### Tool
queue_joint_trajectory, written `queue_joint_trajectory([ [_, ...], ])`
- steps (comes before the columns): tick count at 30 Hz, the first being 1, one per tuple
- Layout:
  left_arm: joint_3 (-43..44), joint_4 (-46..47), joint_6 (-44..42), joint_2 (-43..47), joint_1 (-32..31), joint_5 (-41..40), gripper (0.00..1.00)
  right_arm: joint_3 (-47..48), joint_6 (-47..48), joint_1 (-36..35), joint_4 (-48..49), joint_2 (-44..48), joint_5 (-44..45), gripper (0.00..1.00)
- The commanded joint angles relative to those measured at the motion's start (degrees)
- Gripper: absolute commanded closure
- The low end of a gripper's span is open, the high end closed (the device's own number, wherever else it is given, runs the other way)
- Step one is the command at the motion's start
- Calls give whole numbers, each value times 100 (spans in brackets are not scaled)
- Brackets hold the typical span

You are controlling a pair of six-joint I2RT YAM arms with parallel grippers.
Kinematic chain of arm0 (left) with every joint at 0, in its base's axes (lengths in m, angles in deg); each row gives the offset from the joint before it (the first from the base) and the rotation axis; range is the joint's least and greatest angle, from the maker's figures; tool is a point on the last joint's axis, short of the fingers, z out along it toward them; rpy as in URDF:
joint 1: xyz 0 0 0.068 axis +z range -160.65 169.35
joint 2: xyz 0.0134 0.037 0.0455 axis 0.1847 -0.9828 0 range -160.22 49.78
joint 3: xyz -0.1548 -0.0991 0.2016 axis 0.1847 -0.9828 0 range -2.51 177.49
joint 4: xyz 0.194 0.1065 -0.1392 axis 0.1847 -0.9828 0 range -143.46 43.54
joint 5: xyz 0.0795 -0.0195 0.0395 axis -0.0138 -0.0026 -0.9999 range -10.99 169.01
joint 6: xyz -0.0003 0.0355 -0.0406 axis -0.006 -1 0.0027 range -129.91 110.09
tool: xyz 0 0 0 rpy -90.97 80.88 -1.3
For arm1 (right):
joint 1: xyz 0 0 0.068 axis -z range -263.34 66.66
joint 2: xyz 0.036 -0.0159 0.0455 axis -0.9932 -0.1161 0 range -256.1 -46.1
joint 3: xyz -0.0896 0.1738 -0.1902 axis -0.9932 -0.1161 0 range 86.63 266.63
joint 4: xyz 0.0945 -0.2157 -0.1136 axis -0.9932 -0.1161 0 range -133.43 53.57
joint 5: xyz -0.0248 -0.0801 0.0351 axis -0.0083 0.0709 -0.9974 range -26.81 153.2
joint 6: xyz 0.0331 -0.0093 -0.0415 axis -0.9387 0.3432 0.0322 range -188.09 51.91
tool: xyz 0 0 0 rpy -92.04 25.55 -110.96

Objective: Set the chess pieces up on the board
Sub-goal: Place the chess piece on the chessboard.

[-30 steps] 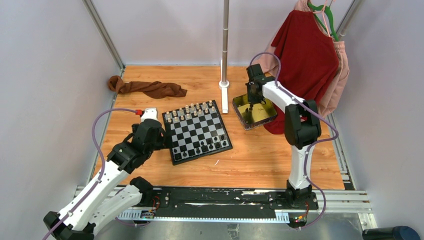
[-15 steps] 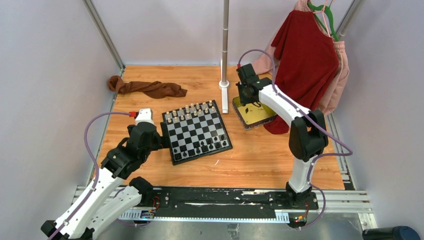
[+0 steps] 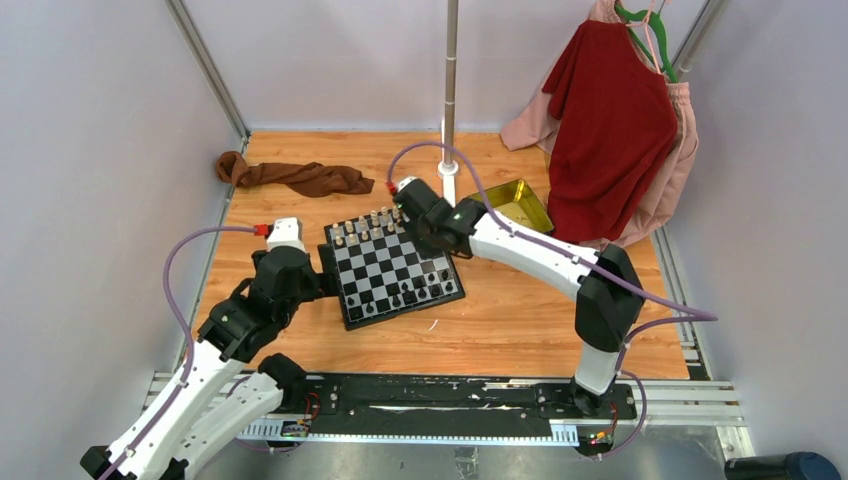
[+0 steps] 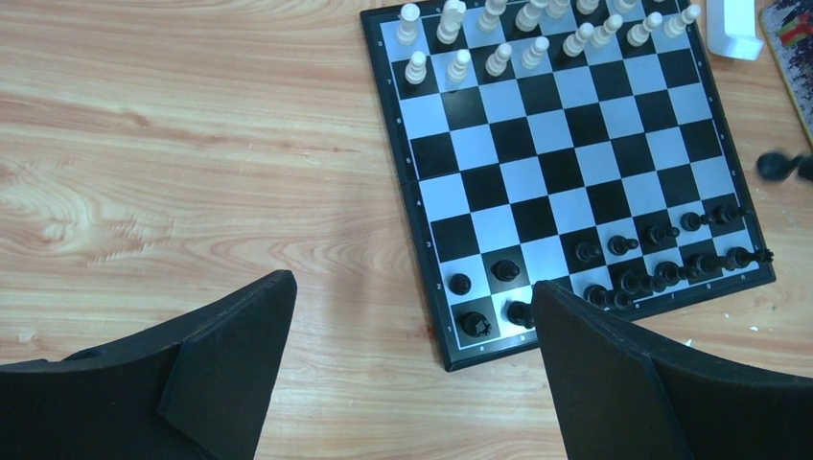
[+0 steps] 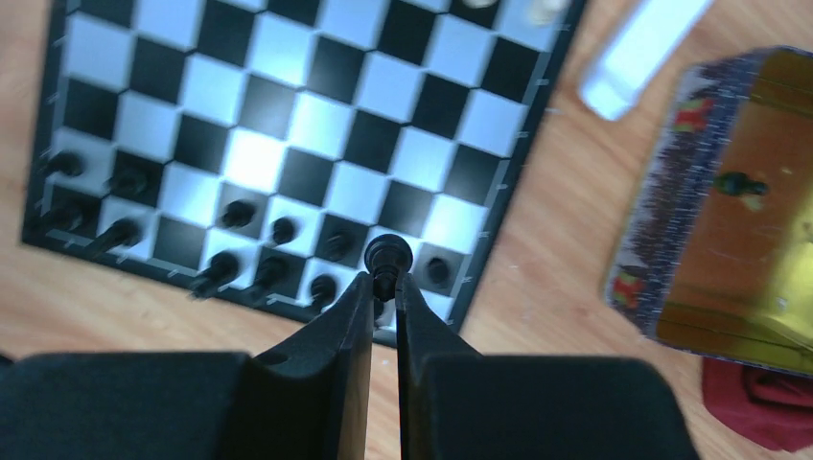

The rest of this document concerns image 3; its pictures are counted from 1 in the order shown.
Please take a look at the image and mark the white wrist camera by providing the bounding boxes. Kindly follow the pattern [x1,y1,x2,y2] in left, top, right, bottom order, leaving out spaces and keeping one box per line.
[396,176,417,190]
[266,217,306,252]

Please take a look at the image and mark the gold metal tin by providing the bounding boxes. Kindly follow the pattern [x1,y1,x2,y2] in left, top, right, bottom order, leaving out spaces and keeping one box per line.
[485,179,554,235]

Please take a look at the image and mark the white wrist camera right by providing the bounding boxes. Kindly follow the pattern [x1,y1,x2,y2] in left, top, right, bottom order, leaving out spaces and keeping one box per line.
[396,176,417,190]

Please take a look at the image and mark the red shirt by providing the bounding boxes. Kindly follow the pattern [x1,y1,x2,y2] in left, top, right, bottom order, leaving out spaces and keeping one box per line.
[542,20,678,243]

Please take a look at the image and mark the dark blue object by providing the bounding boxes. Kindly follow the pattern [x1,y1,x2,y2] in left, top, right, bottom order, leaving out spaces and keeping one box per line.
[724,452,842,480]

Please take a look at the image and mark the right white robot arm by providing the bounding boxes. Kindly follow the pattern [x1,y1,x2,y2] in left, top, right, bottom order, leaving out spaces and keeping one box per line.
[389,177,644,418]

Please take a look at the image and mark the black white chessboard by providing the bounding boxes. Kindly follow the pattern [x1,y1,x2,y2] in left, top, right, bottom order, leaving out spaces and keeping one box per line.
[319,207,465,331]

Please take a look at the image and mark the brown cloth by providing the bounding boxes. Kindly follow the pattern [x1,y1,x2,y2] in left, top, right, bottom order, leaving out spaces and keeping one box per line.
[214,151,375,198]

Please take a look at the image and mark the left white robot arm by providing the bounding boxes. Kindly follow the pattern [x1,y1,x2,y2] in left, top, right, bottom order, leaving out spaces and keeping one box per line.
[80,240,322,479]

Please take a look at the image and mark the metal pole with base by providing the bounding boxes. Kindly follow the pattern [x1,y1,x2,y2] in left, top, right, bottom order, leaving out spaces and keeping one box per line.
[438,0,460,205]

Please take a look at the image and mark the green hanger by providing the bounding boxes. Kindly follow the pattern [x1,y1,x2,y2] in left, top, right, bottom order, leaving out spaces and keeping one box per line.
[614,1,679,83]

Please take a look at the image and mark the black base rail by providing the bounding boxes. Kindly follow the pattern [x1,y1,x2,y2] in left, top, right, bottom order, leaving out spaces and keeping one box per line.
[303,373,639,439]

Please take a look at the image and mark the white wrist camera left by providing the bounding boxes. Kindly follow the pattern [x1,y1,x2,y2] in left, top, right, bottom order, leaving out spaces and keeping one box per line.
[266,217,306,252]

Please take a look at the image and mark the pink garment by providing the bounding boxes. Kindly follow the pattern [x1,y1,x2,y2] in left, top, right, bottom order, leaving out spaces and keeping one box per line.
[500,1,699,248]

